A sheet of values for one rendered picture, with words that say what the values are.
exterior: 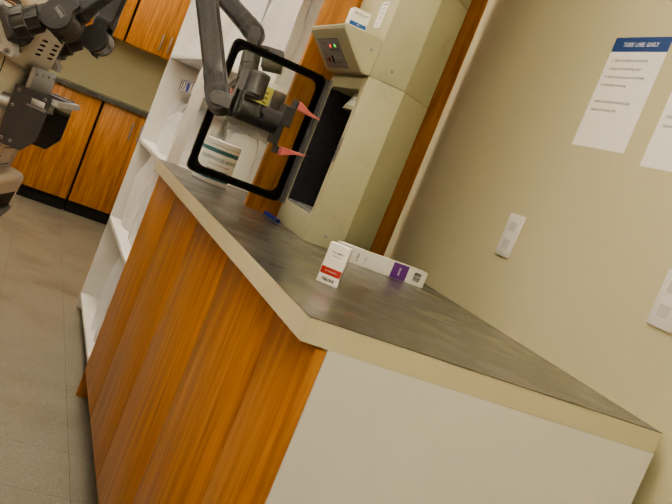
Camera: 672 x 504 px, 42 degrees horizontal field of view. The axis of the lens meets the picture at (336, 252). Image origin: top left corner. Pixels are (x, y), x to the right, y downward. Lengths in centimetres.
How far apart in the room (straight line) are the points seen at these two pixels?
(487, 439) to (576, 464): 19
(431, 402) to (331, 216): 106
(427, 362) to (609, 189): 81
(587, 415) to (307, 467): 49
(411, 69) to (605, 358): 97
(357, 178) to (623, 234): 77
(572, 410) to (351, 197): 106
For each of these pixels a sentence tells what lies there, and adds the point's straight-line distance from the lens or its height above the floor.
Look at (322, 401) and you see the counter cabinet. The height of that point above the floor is 82.
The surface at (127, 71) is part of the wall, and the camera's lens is 782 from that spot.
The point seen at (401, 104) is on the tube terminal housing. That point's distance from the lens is 242.
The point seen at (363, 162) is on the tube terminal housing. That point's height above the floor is 119.
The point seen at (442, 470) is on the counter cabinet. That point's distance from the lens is 147.
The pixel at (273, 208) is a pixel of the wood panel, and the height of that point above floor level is 96.
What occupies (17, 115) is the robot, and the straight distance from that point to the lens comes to 246.
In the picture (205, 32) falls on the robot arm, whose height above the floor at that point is 134.
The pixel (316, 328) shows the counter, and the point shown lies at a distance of 131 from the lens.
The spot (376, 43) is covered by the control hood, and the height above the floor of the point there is 149.
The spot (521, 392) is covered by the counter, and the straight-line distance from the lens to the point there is 148.
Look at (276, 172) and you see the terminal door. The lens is 263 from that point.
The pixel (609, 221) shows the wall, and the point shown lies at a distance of 201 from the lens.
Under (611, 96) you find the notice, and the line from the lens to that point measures 219.
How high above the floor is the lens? 116
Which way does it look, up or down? 5 degrees down
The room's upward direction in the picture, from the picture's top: 22 degrees clockwise
